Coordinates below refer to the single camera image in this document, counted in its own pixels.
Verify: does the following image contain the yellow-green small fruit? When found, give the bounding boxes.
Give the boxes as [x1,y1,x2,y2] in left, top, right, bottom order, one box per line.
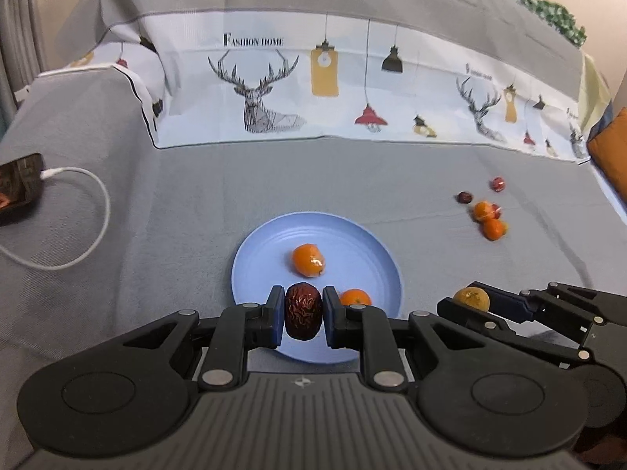
[453,286,490,312]

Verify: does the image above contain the orange tangerine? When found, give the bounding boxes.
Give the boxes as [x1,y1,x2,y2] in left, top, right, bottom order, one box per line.
[339,289,372,307]
[472,201,496,223]
[291,243,325,278]
[481,219,506,241]

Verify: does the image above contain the dark red jujube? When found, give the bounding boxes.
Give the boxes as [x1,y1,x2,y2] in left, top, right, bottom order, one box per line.
[285,282,323,341]

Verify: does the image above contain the wrapped orange tangerine in pile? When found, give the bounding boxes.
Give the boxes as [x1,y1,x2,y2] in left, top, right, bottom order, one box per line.
[472,201,496,223]

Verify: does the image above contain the red wrapped fruit in pile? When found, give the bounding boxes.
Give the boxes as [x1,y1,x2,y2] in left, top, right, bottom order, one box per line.
[492,204,502,219]

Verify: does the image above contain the dark red jujube date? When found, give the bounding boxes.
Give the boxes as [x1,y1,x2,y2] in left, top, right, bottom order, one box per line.
[456,191,473,205]

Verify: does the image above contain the blue plastic plate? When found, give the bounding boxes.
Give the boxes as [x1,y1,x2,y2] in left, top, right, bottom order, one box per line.
[230,211,404,365]

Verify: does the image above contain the orange cushion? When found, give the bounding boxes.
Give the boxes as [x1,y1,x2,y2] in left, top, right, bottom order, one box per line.
[588,107,627,202]

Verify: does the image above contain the black smartphone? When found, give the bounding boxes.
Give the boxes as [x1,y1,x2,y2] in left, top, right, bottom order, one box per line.
[0,153,43,226]

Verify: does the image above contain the green checked blanket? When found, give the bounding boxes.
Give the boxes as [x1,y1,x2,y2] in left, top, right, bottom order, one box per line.
[513,0,588,49]

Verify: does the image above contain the grey printed sofa cover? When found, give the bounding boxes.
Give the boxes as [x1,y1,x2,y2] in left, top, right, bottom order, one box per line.
[1,0,626,469]

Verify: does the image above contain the grey curtain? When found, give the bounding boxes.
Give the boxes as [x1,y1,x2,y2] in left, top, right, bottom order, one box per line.
[1,0,46,120]

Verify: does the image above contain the white charging cable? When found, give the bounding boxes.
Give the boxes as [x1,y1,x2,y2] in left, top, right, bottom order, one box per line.
[0,165,112,272]

